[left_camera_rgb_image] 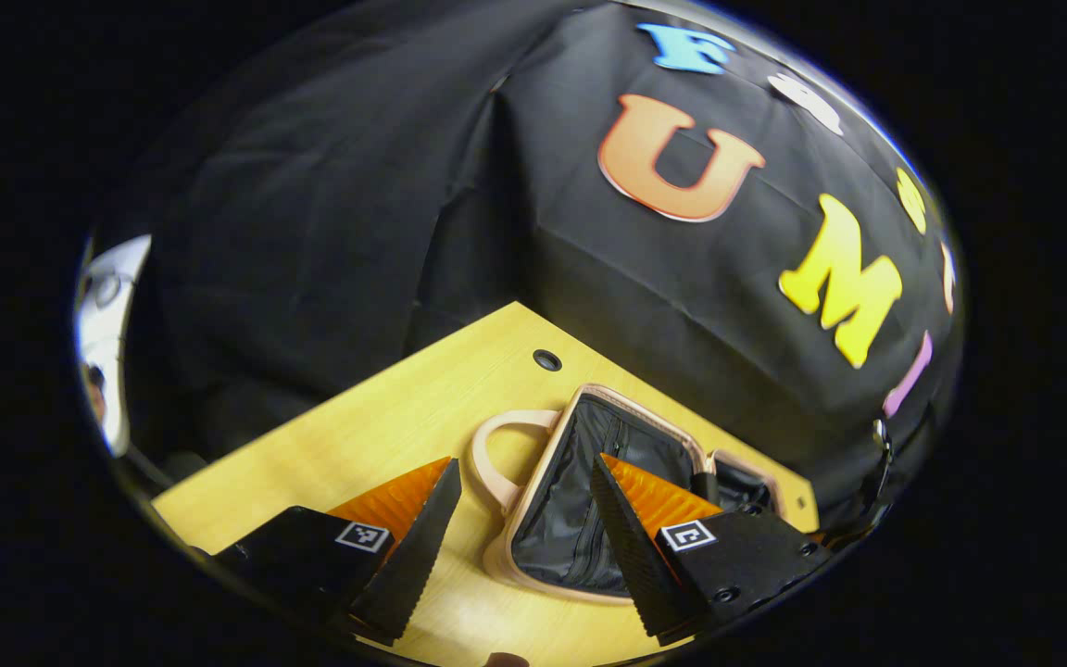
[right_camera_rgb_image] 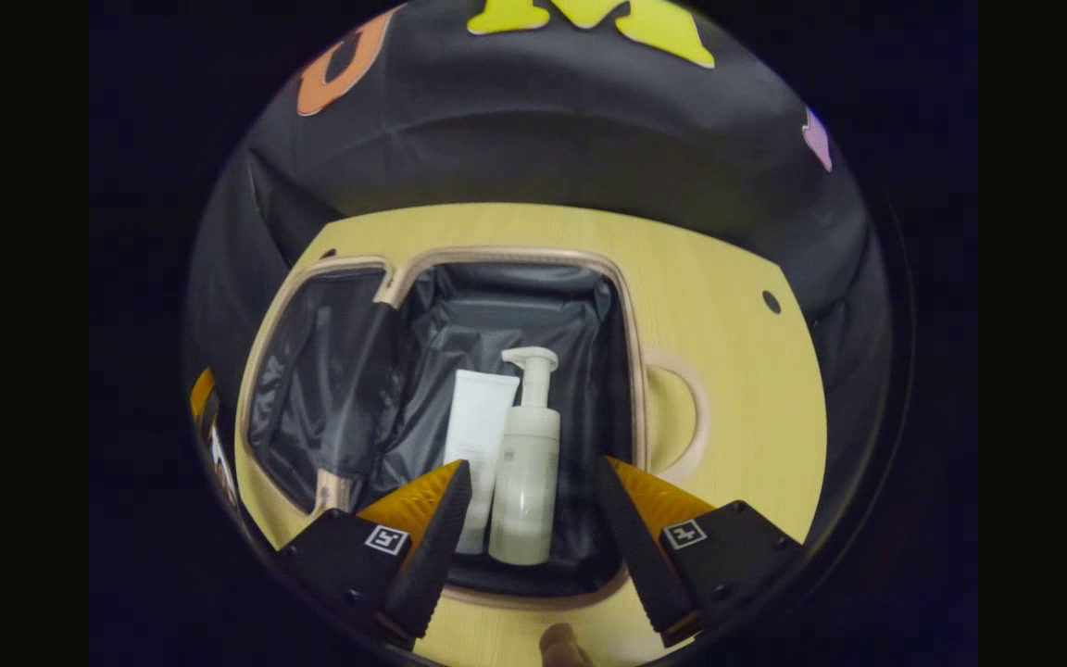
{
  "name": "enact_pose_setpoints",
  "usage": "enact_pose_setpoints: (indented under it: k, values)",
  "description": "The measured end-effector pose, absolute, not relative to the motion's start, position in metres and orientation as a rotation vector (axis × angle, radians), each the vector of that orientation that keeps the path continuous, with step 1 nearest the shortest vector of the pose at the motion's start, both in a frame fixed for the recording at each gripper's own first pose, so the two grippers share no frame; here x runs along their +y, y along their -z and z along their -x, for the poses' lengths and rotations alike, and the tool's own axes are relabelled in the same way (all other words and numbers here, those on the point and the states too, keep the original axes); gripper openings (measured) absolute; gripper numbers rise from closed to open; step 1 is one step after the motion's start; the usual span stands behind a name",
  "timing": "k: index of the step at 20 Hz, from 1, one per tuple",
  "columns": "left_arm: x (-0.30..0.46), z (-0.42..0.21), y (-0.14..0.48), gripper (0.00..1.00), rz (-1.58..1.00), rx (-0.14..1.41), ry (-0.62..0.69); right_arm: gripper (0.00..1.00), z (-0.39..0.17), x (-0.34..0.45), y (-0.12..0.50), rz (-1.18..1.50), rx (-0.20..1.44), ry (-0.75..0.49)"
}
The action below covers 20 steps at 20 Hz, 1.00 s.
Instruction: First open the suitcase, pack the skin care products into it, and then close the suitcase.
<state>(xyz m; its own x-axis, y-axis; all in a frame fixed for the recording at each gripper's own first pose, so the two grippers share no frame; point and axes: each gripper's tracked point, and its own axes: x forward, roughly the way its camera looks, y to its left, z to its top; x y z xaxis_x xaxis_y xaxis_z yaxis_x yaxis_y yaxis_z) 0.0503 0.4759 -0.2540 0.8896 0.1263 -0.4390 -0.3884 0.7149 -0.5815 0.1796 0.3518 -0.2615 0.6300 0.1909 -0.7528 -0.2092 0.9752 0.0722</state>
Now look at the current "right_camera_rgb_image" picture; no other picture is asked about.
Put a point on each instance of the beige pink suitcase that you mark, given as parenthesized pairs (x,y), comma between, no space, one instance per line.
(496,315)

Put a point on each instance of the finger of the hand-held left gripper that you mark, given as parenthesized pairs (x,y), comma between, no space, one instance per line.
(203,394)

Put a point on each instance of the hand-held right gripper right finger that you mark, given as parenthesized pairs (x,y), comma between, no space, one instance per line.
(635,556)

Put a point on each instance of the white squeeze tube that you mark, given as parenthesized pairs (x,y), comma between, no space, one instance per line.
(478,417)

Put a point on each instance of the black backdrop cloth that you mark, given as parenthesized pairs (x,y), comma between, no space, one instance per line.
(543,139)

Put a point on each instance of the white pump bottle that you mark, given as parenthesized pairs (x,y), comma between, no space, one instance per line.
(524,482)

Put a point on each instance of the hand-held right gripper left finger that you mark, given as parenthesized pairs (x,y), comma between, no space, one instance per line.
(432,556)

